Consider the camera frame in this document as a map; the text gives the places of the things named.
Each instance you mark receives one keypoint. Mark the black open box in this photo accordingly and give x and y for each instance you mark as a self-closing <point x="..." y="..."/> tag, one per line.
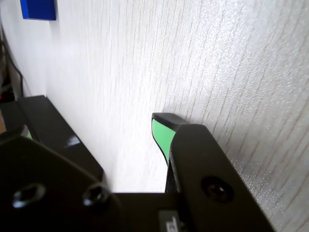
<point x="60" y="135"/>

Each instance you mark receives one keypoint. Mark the blue wooden cube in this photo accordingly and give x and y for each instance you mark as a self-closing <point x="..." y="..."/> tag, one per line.
<point x="38" y="8"/>

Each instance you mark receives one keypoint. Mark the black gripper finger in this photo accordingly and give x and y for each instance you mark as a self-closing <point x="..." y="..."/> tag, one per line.
<point x="48" y="193"/>
<point x="205" y="164"/>

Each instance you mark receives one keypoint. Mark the large brown cardboard box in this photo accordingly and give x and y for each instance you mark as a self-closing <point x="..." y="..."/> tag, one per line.
<point x="2" y="125"/>

